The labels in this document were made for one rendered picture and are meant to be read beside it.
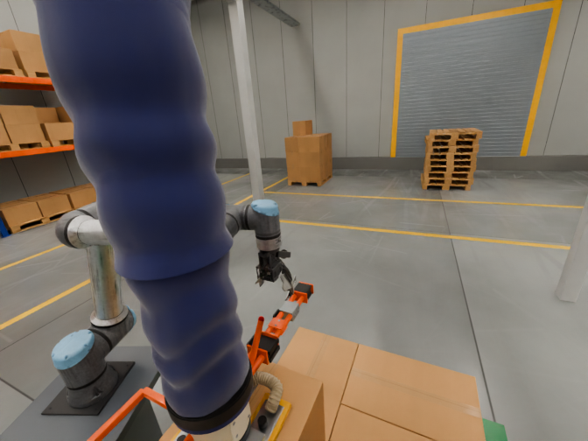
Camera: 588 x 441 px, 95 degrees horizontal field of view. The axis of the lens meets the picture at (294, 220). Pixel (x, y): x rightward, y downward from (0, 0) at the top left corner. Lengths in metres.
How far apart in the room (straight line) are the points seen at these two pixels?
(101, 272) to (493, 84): 9.56
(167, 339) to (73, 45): 0.51
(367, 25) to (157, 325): 9.91
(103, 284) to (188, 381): 0.81
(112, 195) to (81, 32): 0.22
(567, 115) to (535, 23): 2.46
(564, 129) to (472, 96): 2.42
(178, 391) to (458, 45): 9.62
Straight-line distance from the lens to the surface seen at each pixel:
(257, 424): 1.05
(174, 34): 0.52
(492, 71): 9.77
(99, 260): 1.36
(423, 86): 9.61
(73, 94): 0.53
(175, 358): 0.69
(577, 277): 3.70
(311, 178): 7.67
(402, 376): 1.73
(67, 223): 1.15
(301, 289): 1.29
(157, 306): 0.61
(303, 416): 1.08
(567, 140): 10.44
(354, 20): 10.25
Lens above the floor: 1.85
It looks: 21 degrees down
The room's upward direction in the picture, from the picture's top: 4 degrees counter-clockwise
